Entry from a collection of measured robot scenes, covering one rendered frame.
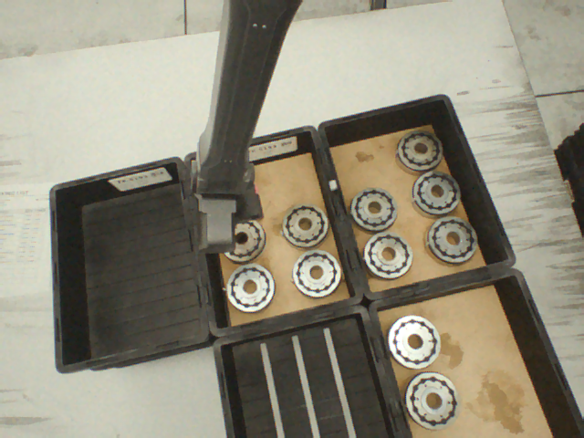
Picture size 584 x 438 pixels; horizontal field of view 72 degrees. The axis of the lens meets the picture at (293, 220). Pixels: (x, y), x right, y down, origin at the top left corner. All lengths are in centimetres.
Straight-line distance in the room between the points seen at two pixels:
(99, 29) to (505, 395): 247
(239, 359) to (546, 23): 223
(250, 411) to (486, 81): 107
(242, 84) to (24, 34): 254
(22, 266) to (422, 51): 127
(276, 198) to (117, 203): 39
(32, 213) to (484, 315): 117
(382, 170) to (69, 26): 216
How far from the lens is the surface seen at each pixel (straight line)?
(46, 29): 282
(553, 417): 96
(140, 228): 101
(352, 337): 88
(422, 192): 94
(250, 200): 72
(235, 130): 44
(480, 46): 141
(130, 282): 99
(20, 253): 131
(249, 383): 89
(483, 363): 94
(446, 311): 92
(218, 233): 60
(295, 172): 97
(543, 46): 250
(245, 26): 33
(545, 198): 122
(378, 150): 100
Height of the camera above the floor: 171
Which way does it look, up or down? 72 degrees down
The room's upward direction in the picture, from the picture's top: 12 degrees counter-clockwise
